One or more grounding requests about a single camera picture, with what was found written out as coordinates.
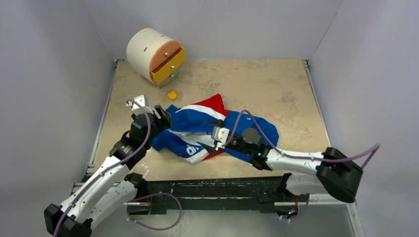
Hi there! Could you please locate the blue white red jacket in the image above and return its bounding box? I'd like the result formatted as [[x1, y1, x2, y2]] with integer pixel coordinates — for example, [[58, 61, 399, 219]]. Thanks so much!
[[152, 94, 279, 163]]

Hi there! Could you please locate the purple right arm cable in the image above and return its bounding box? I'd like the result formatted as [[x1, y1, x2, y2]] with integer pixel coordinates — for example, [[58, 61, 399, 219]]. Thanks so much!
[[222, 109, 381, 223]]

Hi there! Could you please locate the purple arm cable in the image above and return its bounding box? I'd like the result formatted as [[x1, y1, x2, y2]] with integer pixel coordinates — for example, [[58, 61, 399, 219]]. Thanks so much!
[[52, 100, 183, 237], [222, 109, 381, 223]]

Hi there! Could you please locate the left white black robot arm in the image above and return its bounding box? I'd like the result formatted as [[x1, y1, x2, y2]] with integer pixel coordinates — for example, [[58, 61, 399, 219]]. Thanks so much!
[[44, 104, 172, 237]]

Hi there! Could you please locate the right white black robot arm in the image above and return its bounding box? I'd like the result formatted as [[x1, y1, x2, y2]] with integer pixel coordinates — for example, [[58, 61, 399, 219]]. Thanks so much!
[[200, 120, 363, 203]]

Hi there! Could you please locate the round white drawer cabinet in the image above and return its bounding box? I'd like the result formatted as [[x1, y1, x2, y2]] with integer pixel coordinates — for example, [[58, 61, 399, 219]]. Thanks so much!
[[126, 28, 186, 87]]

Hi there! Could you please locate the small yellow grey block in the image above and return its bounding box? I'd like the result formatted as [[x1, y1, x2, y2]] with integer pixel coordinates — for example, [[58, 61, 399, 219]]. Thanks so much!
[[167, 90, 178, 100]]

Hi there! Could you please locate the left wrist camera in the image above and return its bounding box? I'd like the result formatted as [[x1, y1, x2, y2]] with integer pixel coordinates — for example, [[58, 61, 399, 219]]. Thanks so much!
[[126, 95, 153, 116]]

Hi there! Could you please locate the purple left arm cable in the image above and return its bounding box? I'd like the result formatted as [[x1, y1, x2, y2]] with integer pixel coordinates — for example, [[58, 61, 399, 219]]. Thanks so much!
[[52, 100, 183, 237]]

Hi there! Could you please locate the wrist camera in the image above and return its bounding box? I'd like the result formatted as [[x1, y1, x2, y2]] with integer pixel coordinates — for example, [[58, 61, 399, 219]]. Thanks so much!
[[126, 95, 153, 116], [211, 126, 230, 151]]

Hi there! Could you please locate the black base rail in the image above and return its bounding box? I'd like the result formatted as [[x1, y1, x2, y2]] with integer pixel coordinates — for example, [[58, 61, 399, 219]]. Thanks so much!
[[126, 173, 308, 216]]

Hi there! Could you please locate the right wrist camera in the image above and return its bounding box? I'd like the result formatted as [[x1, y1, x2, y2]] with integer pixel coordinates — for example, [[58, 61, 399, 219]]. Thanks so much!
[[211, 126, 230, 151]]

